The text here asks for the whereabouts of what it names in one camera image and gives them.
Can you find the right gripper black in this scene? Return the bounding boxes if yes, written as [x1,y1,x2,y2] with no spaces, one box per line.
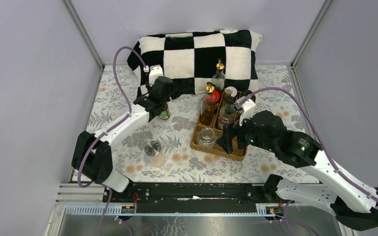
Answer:
[215,109,276,153]

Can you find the clear vinegar bottle black cap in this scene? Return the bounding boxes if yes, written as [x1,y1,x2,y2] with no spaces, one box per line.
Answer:
[217,96,235,130]

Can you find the reflected green bottle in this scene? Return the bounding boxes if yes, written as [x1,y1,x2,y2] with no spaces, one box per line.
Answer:
[159,103,171,120]

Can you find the woven wicker tray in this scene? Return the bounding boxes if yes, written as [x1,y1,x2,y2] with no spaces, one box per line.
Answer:
[190,93,247,161]

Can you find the glass jar silver lid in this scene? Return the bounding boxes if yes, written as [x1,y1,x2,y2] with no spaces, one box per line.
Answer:
[195,127,216,148]

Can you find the reflected cruet gold spout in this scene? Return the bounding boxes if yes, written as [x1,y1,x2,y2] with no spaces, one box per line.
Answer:
[199,82,217,126]

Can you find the small yellow oil bottle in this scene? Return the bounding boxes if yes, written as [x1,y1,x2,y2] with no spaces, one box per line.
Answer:
[222,89,232,102]

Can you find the red lid chili sauce jar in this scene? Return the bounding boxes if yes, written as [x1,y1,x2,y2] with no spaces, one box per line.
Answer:
[213,90,221,103]

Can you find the white lid brown sauce jar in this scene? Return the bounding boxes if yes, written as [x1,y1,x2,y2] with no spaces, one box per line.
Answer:
[224,87,238,98]

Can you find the glass cruet gold spout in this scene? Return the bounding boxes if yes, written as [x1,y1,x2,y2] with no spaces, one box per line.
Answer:
[211,59,225,93]

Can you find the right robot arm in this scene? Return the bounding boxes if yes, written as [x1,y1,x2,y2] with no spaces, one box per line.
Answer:
[217,111,378,231]

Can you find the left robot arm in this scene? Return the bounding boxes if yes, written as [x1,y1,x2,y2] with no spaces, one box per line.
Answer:
[71,76,181,202]

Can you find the floral tablecloth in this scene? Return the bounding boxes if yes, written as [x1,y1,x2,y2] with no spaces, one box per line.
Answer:
[87,65,317,183]

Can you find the black white checkered pillow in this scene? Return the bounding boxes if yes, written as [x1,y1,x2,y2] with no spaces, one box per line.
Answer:
[127,29,263,95]

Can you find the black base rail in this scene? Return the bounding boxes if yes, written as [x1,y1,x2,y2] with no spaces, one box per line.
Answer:
[102,181,287,214]

